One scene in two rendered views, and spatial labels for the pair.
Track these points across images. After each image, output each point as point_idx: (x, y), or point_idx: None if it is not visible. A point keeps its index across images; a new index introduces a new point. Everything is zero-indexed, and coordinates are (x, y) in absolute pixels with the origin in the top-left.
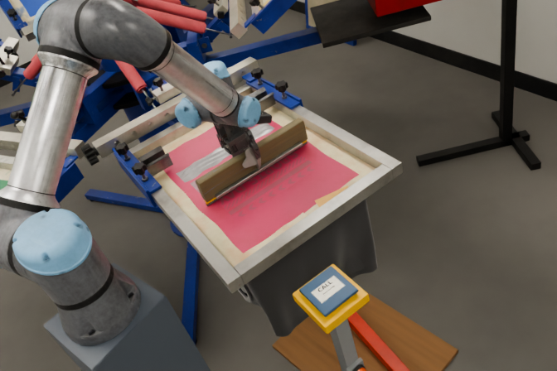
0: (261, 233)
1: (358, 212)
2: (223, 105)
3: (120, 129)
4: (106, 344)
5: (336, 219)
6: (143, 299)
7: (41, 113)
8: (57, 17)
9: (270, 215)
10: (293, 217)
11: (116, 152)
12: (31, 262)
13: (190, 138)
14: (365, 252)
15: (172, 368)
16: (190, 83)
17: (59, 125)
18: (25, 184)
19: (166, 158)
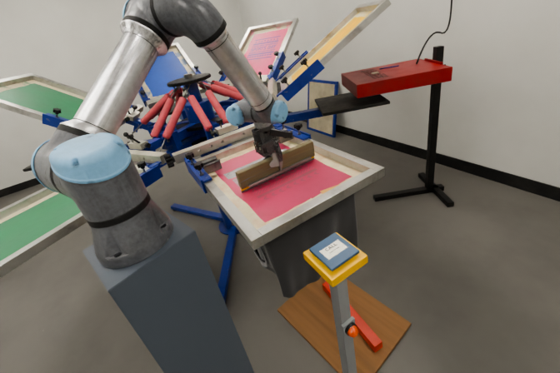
0: (279, 210)
1: (349, 206)
2: (261, 99)
3: (191, 146)
4: (130, 267)
5: (333, 208)
6: (175, 232)
7: (112, 64)
8: None
9: (287, 199)
10: (303, 201)
11: (186, 160)
12: (59, 166)
13: (235, 156)
14: (351, 239)
15: (194, 304)
16: (237, 69)
17: (126, 76)
18: (86, 116)
19: (217, 163)
